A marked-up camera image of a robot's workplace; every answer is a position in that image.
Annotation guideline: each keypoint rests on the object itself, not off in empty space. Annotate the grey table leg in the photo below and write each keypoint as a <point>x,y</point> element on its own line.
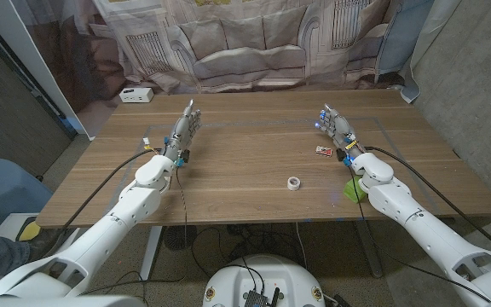
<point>369,247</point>

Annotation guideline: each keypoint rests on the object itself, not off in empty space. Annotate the yellow pad with black rim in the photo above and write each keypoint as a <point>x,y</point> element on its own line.
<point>29,231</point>

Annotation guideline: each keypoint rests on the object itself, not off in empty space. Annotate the round black floor fan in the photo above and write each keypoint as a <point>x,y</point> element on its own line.
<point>179,236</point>

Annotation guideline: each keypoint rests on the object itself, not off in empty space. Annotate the black device on torso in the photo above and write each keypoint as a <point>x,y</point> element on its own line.
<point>256,299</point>

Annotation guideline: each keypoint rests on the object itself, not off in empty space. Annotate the white table leg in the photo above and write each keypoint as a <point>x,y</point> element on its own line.
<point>151,251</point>

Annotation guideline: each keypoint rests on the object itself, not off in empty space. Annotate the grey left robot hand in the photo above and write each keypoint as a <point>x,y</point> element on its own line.
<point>181,132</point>

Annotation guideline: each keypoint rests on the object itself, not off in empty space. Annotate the red and white matchbox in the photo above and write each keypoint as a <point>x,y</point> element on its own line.
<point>324,150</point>

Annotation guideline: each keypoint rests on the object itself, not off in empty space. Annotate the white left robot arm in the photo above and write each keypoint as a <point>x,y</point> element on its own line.
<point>134,204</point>

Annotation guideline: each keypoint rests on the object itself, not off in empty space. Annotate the printed living room backdrop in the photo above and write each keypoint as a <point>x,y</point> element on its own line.
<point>245,42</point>

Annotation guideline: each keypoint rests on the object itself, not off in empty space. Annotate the blue chair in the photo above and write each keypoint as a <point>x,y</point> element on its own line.
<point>2,187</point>

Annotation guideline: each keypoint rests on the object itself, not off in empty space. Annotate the white tape roll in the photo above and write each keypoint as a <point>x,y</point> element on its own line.
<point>293,183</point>

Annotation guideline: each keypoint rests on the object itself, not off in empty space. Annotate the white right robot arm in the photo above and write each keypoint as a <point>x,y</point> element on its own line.
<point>399,200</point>

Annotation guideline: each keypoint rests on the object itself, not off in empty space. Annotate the green sponge block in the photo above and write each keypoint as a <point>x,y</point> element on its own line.
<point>351,191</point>

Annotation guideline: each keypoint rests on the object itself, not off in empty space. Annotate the dark brown shoe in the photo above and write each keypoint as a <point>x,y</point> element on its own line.
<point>47,243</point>

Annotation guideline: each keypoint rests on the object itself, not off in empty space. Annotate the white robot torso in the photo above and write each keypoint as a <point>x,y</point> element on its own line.
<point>262,277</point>

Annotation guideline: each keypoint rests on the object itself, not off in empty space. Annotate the white power strip box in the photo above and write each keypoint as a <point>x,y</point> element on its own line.
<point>136,94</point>

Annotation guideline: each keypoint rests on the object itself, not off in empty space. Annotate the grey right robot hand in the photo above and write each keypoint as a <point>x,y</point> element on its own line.
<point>338,128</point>

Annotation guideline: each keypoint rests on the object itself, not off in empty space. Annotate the white partition panel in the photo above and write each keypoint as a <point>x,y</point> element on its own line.
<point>24,47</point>

